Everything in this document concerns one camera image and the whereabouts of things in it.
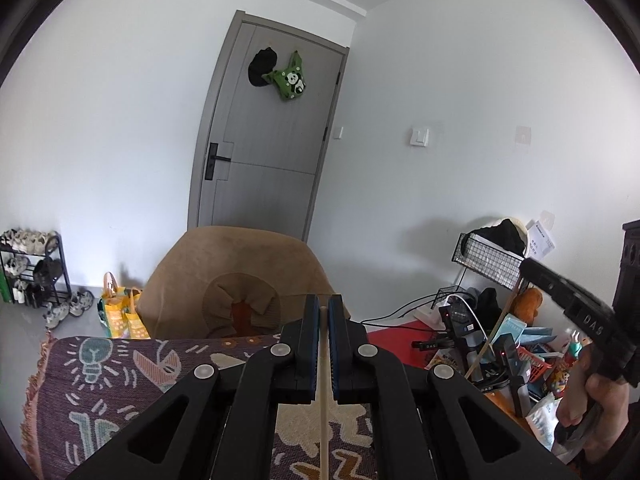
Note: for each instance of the small white wall switch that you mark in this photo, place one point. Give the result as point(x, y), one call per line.
point(339, 132)

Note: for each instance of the black hat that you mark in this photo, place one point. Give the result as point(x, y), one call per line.
point(260, 67)

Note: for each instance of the small dark green bag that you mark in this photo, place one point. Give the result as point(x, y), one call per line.
point(4, 290)

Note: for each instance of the person's right hand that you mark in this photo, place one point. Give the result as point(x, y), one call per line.
point(600, 400)

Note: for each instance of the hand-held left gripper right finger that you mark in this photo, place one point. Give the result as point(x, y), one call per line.
point(334, 355)

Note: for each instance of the pair of grey sneakers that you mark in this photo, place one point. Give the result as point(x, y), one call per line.
point(65, 310)

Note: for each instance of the orange plush toy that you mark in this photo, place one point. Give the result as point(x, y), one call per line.
point(527, 302)

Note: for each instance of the yellow patterned bag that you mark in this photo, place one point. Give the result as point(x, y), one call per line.
point(122, 320)

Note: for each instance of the white plastic bag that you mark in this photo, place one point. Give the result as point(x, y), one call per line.
point(542, 420)

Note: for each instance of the red plastic basket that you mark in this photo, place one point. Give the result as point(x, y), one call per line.
point(540, 365)

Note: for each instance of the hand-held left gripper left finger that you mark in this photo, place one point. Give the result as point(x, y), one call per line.
point(315, 350)

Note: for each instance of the group of assorted shoes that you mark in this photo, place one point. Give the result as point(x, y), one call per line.
point(25, 240)

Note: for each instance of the black garment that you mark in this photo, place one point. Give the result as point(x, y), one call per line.
point(505, 235)

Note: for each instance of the green panda bag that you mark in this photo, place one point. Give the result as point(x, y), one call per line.
point(290, 82)

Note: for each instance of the printed figure blanket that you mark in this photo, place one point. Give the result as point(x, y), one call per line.
point(100, 400)

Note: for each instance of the tan upholstered chair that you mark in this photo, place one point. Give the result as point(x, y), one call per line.
point(200, 260)

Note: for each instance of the white paper sheets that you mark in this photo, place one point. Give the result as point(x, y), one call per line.
point(542, 240)

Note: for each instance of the white power strip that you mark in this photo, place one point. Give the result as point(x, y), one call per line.
point(427, 317)

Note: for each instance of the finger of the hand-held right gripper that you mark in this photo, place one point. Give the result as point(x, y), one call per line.
point(542, 280)

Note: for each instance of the orange cushion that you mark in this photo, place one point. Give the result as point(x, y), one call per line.
point(242, 315)

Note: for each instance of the white light switch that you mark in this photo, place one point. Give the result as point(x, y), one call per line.
point(419, 136)

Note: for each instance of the pale wooden chopstick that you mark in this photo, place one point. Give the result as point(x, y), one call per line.
point(324, 435)

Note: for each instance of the black shoe rack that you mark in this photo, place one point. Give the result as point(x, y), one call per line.
point(63, 265)

